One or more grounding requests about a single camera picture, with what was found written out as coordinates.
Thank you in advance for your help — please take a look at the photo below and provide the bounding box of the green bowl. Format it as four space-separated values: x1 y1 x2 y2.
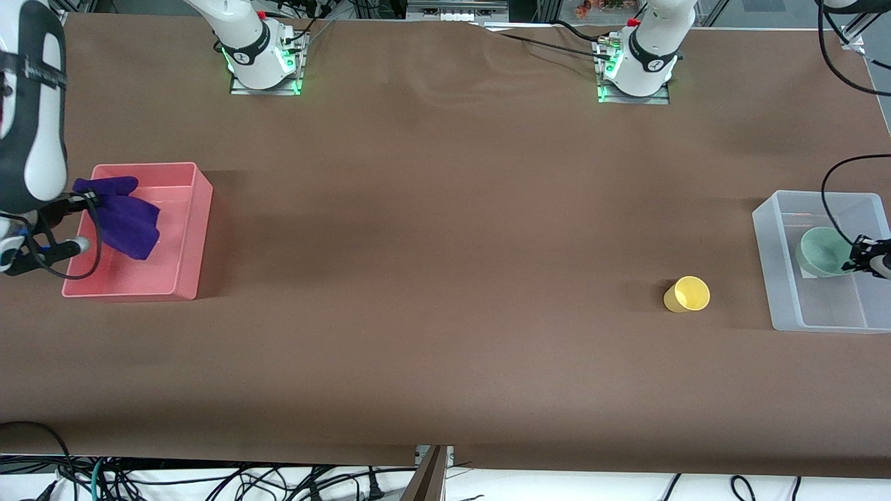
795 227 855 278

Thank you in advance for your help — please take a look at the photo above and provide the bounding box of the purple microfibre cloth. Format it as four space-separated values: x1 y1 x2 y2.
72 176 161 261

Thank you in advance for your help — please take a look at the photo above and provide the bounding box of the yellow cup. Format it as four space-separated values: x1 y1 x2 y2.
663 276 711 314

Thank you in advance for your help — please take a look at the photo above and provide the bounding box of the translucent plastic box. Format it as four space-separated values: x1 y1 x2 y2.
752 190 891 333

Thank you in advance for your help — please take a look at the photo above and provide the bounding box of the pink plastic box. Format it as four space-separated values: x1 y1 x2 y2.
61 162 214 301

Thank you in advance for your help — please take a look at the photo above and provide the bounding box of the wooden table leg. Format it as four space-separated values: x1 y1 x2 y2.
401 445 448 501

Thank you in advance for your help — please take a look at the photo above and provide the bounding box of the black thick hanging cable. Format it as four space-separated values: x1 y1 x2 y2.
817 0 891 97

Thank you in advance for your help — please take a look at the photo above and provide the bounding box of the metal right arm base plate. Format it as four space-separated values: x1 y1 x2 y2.
229 42 305 97

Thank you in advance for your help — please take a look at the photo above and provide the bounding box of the black floor cable loop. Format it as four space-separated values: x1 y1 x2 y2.
0 420 79 501

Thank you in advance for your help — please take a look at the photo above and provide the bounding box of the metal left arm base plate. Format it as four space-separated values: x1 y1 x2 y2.
596 38 671 106

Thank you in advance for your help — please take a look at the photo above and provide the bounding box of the black tangled floor cable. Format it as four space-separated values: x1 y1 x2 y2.
104 465 418 501

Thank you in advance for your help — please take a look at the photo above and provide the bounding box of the black base power cable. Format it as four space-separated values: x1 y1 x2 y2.
480 19 617 63

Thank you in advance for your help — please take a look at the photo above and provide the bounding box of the aluminium frame rail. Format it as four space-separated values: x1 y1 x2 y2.
406 0 510 23

